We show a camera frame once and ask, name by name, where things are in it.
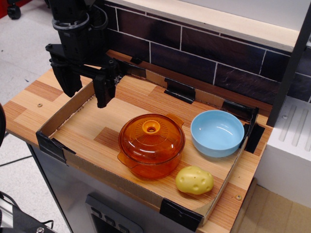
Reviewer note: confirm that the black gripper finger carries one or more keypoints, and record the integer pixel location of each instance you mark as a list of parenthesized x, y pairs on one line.
[(68, 80), (104, 87)]

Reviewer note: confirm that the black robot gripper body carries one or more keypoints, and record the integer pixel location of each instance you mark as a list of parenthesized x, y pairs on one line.
[(83, 44)]

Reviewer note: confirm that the orange transparent pot lid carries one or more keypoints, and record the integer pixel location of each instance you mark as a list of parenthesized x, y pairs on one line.
[(152, 138)]

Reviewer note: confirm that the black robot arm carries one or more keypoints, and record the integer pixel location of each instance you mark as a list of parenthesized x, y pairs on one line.
[(74, 6)]

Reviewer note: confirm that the orange transparent pot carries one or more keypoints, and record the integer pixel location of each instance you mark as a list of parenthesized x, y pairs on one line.
[(153, 171)]

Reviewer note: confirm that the cardboard fence with black tape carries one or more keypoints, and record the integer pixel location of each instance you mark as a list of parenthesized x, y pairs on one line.
[(79, 149)]

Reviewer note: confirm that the black caster wheel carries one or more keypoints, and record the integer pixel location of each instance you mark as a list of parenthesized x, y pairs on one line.
[(13, 10)]

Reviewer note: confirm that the light blue bowl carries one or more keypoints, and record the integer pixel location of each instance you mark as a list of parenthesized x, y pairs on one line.
[(216, 133)]

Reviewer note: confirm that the yellow toy potato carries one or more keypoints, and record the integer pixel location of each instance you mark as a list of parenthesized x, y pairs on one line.
[(194, 180)]

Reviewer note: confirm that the grey toy oven panel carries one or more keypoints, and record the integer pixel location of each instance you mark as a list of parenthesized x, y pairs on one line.
[(107, 220)]

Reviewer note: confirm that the white toy sink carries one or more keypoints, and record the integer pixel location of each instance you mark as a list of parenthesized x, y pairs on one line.
[(285, 166)]

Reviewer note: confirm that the dark grey vertical post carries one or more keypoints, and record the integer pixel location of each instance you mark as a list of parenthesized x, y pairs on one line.
[(291, 69)]

